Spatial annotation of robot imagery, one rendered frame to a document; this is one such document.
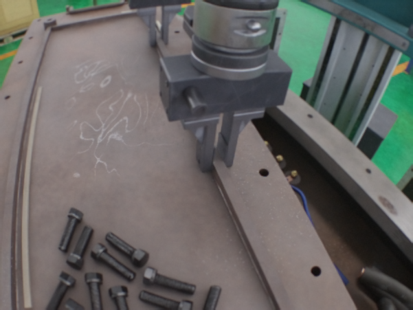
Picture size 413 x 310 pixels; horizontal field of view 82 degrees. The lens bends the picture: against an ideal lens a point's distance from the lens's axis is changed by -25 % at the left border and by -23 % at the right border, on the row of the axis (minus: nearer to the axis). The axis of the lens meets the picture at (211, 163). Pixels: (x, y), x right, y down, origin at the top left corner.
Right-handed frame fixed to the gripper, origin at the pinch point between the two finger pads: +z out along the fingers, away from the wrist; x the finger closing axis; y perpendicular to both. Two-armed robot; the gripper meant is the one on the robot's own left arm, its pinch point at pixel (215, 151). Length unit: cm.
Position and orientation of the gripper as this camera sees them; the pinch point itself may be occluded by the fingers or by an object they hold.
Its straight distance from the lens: 38.4
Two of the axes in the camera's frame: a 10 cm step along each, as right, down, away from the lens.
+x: 9.4, -2.0, 2.8
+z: -0.9, 6.6, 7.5
